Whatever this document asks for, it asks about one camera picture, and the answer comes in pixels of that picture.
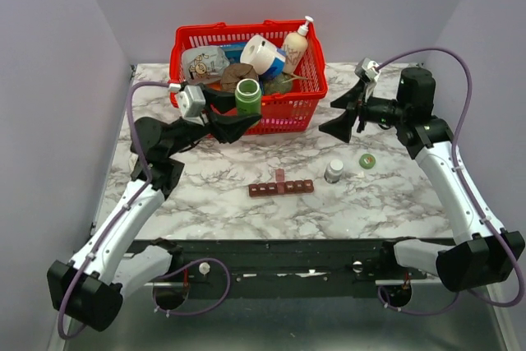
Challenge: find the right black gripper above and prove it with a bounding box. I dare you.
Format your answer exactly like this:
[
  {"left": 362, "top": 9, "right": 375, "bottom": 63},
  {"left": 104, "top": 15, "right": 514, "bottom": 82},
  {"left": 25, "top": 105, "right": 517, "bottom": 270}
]
[{"left": 319, "top": 79, "right": 409, "bottom": 142}]

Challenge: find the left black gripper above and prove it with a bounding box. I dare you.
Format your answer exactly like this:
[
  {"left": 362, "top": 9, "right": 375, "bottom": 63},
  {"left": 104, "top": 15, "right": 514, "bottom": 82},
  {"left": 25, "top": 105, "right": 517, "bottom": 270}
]
[{"left": 164, "top": 82, "right": 262, "bottom": 158}]

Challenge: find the green supplement bottle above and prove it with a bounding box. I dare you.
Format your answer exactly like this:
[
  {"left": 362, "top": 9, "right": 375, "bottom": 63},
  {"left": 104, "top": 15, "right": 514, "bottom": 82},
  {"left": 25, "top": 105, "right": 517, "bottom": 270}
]
[{"left": 234, "top": 78, "right": 262, "bottom": 115}]

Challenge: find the brown weekly pill organizer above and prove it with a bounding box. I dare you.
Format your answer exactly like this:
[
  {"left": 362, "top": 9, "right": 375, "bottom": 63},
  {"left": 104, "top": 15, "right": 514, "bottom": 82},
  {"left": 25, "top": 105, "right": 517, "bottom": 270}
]
[{"left": 247, "top": 169, "right": 315, "bottom": 198}]

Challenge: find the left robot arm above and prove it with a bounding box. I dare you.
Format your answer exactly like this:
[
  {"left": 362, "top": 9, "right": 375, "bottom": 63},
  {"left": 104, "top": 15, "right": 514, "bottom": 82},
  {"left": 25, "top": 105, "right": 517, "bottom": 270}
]
[{"left": 47, "top": 81, "right": 261, "bottom": 339}]

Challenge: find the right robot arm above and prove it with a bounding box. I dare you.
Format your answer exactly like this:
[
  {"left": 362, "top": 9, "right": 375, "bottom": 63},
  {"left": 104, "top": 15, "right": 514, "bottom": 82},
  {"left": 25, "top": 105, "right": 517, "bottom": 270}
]
[{"left": 319, "top": 59, "right": 525, "bottom": 292}]

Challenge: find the brown round paper package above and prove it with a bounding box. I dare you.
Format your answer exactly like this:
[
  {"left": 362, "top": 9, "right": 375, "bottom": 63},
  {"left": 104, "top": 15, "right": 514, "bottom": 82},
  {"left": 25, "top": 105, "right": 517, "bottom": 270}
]
[{"left": 220, "top": 63, "right": 259, "bottom": 93}]

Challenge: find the grey cartoon snack bag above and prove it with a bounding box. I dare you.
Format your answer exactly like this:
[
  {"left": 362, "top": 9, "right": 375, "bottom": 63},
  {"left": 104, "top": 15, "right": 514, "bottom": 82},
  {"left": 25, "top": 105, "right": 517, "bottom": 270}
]
[{"left": 181, "top": 45, "right": 230, "bottom": 84}]

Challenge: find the red plastic shopping basket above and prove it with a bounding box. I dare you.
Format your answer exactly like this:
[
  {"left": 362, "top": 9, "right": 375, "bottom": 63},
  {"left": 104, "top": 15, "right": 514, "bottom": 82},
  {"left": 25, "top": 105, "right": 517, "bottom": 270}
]
[{"left": 169, "top": 19, "right": 329, "bottom": 140}]

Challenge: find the white cap vitamin bottle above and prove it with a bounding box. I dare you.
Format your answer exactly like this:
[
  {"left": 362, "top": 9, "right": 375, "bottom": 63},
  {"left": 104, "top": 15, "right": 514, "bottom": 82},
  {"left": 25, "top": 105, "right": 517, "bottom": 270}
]
[{"left": 324, "top": 159, "right": 344, "bottom": 183}]

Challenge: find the white toilet paper roll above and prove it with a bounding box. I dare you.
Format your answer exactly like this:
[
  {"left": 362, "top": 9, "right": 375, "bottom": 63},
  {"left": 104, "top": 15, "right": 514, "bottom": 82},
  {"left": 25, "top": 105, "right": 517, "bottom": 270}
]
[{"left": 240, "top": 35, "right": 285, "bottom": 79}]

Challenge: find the cream pump lotion bottle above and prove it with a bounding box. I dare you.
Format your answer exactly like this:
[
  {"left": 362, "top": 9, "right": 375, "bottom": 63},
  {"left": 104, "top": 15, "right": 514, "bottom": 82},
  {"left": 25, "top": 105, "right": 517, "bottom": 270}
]
[{"left": 281, "top": 16, "right": 313, "bottom": 75}]

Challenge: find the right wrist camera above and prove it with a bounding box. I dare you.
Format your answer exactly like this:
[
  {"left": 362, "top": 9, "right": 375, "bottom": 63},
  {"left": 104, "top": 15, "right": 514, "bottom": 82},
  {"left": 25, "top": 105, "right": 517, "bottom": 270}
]
[{"left": 354, "top": 58, "right": 381, "bottom": 101}]

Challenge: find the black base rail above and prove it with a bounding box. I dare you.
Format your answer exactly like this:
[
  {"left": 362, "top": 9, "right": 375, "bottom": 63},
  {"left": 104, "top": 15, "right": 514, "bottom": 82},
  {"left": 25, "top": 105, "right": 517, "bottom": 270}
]
[{"left": 127, "top": 238, "right": 428, "bottom": 301}]

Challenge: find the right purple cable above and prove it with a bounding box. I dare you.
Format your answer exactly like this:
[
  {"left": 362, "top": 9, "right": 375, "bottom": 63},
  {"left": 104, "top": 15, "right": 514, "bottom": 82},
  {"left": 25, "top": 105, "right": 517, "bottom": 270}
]
[{"left": 376, "top": 47, "right": 519, "bottom": 317}]

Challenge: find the purple cable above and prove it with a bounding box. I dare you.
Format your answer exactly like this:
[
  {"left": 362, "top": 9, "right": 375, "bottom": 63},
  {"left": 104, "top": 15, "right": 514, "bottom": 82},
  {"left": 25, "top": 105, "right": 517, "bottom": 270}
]
[
  {"left": 56, "top": 81, "right": 231, "bottom": 339},
  {"left": 376, "top": 47, "right": 519, "bottom": 317}
]

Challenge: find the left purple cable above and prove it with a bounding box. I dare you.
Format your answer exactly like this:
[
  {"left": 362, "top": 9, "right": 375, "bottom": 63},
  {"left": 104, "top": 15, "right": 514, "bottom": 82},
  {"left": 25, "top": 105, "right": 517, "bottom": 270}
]
[{"left": 56, "top": 81, "right": 231, "bottom": 339}]

